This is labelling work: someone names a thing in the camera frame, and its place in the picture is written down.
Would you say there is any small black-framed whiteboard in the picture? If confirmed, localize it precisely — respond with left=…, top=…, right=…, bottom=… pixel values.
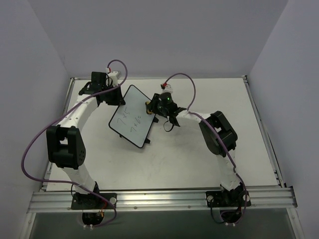
left=109, top=85, right=159, bottom=148

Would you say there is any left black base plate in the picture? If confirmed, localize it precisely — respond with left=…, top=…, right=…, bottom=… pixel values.
left=71, top=192, right=117, bottom=210

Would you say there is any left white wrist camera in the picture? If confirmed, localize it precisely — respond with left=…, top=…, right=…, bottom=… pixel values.
left=106, top=67, right=121, bottom=87

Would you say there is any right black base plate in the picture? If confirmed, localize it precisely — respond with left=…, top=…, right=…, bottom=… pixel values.
left=205, top=191, right=251, bottom=208

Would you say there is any yellow whiteboard eraser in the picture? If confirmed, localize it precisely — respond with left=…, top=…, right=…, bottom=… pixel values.
left=145, top=101, right=154, bottom=115

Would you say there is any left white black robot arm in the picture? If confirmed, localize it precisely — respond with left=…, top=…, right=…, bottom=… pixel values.
left=46, top=68, right=126, bottom=209

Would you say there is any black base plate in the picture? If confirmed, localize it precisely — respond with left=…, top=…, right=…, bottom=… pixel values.
left=71, top=192, right=117, bottom=210
left=205, top=191, right=251, bottom=208

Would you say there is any aluminium rail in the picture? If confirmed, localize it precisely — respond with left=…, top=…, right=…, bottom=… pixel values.
left=27, top=187, right=297, bottom=213
left=242, top=75, right=287, bottom=188

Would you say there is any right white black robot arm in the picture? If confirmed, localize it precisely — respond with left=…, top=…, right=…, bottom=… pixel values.
left=145, top=92, right=245, bottom=206

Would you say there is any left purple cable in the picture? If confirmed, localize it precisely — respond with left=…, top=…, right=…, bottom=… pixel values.
left=20, top=59, right=129, bottom=227

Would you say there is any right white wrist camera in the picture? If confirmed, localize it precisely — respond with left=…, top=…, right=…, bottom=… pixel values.
left=160, top=83, right=173, bottom=94

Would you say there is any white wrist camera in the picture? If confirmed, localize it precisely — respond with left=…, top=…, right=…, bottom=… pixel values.
left=106, top=67, right=121, bottom=87
left=160, top=83, right=173, bottom=94

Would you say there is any aluminium right side rail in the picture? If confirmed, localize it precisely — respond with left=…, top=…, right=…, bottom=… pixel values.
left=242, top=75, right=287, bottom=188

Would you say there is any aluminium front rail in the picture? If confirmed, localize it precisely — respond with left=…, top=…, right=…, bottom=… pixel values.
left=27, top=187, right=297, bottom=213

